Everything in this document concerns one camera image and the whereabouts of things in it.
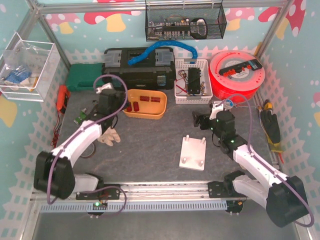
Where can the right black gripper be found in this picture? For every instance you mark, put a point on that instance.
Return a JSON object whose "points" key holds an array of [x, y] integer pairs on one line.
{"points": [[203, 120]]}

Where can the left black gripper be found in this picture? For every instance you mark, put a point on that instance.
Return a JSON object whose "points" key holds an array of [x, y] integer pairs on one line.
{"points": [[97, 107]]}

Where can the white work glove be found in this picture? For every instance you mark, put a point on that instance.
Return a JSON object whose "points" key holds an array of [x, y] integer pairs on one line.
{"points": [[109, 137]]}

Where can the white peg base plate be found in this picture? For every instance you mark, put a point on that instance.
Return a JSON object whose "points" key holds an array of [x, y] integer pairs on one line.
{"points": [[193, 153]]}

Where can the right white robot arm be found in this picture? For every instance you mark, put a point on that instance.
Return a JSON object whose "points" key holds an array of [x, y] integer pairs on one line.
{"points": [[283, 197]]}

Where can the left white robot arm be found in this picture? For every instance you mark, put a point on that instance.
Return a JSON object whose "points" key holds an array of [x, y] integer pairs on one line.
{"points": [[54, 170]]}

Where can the small red spring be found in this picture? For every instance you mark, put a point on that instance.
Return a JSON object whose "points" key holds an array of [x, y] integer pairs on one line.
{"points": [[155, 99], [144, 98]]}

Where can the orange plastic tray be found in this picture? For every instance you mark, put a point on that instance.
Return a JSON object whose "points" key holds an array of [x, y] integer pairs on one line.
{"points": [[147, 110]]}

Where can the green small tool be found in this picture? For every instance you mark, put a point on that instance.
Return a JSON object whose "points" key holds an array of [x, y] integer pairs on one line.
{"points": [[83, 116]]}

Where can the green plastic case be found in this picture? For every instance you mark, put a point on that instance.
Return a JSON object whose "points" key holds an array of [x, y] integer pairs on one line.
{"points": [[81, 76]]}

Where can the white perforated basket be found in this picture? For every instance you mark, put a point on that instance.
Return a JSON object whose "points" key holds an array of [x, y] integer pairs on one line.
{"points": [[180, 83]]}

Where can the black toolbox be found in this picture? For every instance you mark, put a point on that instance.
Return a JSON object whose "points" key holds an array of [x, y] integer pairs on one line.
{"points": [[156, 72]]}

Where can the orange multimeter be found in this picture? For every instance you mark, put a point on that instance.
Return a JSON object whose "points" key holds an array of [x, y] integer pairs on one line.
{"points": [[62, 99]]}

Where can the black module in basket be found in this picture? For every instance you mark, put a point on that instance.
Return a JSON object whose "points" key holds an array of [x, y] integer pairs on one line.
{"points": [[193, 82]]}

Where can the red filament spool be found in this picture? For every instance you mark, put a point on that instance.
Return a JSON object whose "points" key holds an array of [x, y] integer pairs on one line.
{"points": [[246, 83]]}

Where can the grey tape roll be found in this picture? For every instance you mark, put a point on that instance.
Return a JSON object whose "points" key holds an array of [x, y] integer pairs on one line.
{"points": [[89, 151]]}

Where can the black yellow work glove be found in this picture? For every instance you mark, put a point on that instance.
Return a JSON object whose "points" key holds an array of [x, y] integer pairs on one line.
{"points": [[271, 128]]}

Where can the black terminal strip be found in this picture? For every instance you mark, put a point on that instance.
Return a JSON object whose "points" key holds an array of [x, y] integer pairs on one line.
{"points": [[252, 64]]}

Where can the blue white glove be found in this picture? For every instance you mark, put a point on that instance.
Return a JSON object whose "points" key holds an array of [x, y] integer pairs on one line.
{"points": [[19, 76]]}

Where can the solder wire spool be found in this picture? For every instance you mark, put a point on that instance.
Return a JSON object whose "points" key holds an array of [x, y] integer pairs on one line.
{"points": [[228, 105]]}

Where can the yellow handled screwdriver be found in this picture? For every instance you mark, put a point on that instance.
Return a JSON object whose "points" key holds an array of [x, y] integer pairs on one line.
{"points": [[266, 106]]}

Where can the aluminium rail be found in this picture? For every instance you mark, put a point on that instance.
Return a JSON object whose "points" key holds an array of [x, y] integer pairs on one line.
{"points": [[162, 191]]}

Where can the grey slotted cable duct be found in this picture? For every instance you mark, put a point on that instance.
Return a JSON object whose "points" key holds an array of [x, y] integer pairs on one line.
{"points": [[135, 206]]}

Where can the clear acrylic wall box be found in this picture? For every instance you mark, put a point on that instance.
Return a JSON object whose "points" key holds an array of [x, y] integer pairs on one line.
{"points": [[42, 58]]}

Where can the black wire mesh basket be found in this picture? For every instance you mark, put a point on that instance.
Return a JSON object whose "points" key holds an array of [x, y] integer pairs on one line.
{"points": [[184, 20]]}

